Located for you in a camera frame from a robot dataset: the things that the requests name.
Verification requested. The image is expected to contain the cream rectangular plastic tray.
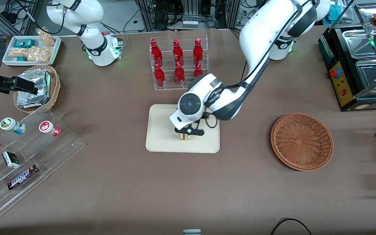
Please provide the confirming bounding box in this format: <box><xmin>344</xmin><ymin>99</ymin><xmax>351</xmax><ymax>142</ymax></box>
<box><xmin>146</xmin><ymin>104</ymin><xmax>220</xmax><ymax>154</ymax></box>

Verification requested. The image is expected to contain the light wicker basket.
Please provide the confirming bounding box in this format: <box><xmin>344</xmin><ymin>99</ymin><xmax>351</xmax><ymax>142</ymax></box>
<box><xmin>13</xmin><ymin>65</ymin><xmax>61</xmax><ymax>114</ymax></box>

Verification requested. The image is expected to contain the white snack tray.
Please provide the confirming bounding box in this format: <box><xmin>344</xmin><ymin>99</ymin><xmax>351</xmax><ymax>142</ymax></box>
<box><xmin>2</xmin><ymin>35</ymin><xmax>62</xmax><ymax>67</ymax></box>

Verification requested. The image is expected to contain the brown wicker basket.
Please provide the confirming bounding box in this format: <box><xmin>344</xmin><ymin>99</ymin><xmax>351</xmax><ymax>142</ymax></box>
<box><xmin>271</xmin><ymin>113</ymin><xmax>334</xmax><ymax>172</ymax></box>

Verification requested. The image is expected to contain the clear bag of puffed snacks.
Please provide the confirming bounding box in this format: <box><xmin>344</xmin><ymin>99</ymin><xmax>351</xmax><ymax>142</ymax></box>
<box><xmin>27</xmin><ymin>46</ymin><xmax>53</xmax><ymax>62</ymax></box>
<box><xmin>9</xmin><ymin>47</ymin><xmax>29</xmax><ymax>58</ymax></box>
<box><xmin>36</xmin><ymin>27</ymin><xmax>55</xmax><ymax>47</ymax></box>

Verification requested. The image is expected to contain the clear acrylic bottle rack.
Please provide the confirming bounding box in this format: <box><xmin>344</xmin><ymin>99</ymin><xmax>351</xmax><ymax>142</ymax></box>
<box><xmin>149</xmin><ymin>34</ymin><xmax>209</xmax><ymax>91</ymax></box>

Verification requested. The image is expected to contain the green lidded yogurt cup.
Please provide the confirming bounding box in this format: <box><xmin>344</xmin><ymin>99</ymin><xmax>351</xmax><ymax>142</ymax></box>
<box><xmin>0</xmin><ymin>117</ymin><xmax>27</xmax><ymax>135</ymax></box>

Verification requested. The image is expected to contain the red lidded yogurt cup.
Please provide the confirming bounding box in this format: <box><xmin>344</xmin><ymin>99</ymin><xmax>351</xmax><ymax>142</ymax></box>
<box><xmin>39</xmin><ymin>121</ymin><xmax>62</xmax><ymax>137</ymax></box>

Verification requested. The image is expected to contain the clear acrylic stepped shelf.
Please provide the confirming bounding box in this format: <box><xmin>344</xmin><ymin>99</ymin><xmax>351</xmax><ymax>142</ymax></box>
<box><xmin>0</xmin><ymin>108</ymin><xmax>86</xmax><ymax>222</ymax></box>

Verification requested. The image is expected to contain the black and white carton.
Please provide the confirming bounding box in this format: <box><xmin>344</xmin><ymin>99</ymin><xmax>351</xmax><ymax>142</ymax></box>
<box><xmin>2</xmin><ymin>151</ymin><xmax>21</xmax><ymax>169</ymax></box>

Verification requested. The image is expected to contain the brown Snickers chocolate bar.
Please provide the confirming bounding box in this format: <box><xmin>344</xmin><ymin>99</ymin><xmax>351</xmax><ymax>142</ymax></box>
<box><xmin>7</xmin><ymin>164</ymin><xmax>39</xmax><ymax>190</ymax></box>

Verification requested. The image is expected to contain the background equipment rack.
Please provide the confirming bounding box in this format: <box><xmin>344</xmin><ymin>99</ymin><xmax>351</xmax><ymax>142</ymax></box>
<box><xmin>136</xmin><ymin>0</ymin><xmax>241</xmax><ymax>31</ymax></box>

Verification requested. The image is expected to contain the black food warmer display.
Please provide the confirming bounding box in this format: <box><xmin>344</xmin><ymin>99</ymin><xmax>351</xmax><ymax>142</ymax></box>
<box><xmin>318</xmin><ymin>3</ymin><xmax>376</xmax><ymax>112</ymax></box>

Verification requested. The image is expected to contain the steel food pan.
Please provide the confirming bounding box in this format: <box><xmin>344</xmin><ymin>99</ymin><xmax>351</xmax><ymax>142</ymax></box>
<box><xmin>355</xmin><ymin>60</ymin><xmax>376</xmax><ymax>96</ymax></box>
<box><xmin>342</xmin><ymin>29</ymin><xmax>373</xmax><ymax>60</ymax></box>

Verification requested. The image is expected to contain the teal cardboard box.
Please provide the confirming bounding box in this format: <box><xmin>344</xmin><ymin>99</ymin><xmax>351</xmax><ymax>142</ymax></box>
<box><xmin>327</xmin><ymin>5</ymin><xmax>345</xmax><ymax>22</ymax></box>

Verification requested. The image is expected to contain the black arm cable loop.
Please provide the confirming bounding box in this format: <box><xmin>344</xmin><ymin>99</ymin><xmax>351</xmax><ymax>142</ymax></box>
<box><xmin>202</xmin><ymin>112</ymin><xmax>218</xmax><ymax>129</ymax></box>

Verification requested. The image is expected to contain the black floor cable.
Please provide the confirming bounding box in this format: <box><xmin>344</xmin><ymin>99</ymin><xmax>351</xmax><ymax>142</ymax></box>
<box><xmin>271</xmin><ymin>218</ymin><xmax>312</xmax><ymax>235</ymax></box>

